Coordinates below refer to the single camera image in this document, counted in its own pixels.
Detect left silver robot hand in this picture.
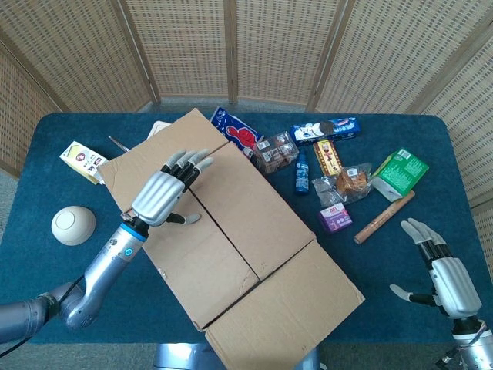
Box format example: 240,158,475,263
130,148,215,227

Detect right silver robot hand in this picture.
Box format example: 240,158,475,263
388,217,483,319

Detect large brown cardboard box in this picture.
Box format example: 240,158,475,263
96,107,366,370

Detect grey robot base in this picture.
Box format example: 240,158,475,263
153,342,321,370

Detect white yellow carton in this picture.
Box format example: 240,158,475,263
59,140,109,186

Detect clear pack brown chocolates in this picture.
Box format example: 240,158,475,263
252,131,300,175

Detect small purple box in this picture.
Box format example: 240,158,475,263
318,202,354,236

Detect yellow red snack bar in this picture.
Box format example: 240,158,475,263
312,139,344,178

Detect blue Oreo cookie pack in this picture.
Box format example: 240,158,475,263
289,116,362,147

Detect beige lidded lunch container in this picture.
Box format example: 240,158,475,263
147,120,173,139

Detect blue tablecloth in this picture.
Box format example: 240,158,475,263
0,111,493,345

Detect beige round bowl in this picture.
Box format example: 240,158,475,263
51,205,97,247

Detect wooden rolling pin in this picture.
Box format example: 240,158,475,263
353,190,416,245

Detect blue red snack bag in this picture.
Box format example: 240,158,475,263
210,106,265,160

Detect green white carton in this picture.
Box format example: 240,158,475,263
371,148,431,203

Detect small blue bottle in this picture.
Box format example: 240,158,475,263
294,148,310,196

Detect clear bagged brown cake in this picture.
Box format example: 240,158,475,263
311,162,374,207

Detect bamboo folding screen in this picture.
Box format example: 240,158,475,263
0,0,493,211

